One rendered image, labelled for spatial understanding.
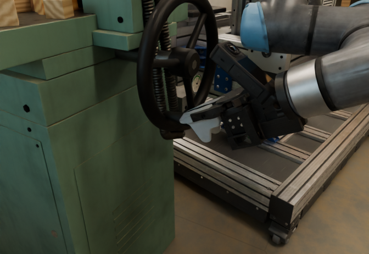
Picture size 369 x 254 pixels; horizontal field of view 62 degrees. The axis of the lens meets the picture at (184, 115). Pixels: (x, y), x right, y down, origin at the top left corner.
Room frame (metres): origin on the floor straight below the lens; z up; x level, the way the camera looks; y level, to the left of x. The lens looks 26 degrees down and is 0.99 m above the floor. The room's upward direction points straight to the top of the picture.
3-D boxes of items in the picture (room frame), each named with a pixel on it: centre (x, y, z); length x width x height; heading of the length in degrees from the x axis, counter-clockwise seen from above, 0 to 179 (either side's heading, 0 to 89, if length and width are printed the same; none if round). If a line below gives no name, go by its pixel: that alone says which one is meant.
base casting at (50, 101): (0.86, 0.40, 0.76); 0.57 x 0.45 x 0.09; 59
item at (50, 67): (0.76, 0.24, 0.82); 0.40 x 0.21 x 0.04; 149
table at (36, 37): (0.75, 0.19, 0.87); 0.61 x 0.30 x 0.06; 149
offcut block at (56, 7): (0.62, 0.24, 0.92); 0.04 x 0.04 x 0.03; 83
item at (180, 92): (0.94, 0.03, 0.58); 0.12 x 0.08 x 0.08; 59
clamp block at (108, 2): (0.70, 0.12, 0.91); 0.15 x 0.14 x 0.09; 149
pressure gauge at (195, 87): (0.91, -0.02, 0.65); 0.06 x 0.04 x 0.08; 149
